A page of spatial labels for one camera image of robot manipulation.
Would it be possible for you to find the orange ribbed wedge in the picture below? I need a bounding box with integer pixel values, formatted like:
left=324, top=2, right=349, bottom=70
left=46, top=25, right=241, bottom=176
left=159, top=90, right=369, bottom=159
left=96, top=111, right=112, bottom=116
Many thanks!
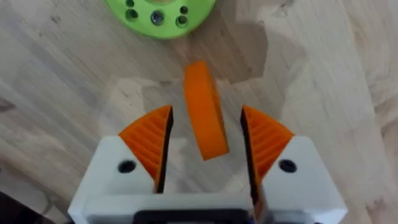
left=183, top=60, right=230, bottom=161

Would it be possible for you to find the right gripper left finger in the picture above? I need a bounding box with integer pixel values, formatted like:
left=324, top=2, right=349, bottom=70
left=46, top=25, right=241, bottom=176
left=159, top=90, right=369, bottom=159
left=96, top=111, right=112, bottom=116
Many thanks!
left=67, top=105, right=174, bottom=224

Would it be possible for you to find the green disc with holes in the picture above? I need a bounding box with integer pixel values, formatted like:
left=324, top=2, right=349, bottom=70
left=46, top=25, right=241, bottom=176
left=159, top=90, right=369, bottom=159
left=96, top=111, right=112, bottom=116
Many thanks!
left=104, top=0, right=216, bottom=40

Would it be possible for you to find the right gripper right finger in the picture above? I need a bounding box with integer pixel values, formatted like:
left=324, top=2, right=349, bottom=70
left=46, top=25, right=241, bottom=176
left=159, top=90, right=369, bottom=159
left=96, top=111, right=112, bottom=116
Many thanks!
left=239, top=105, right=348, bottom=224

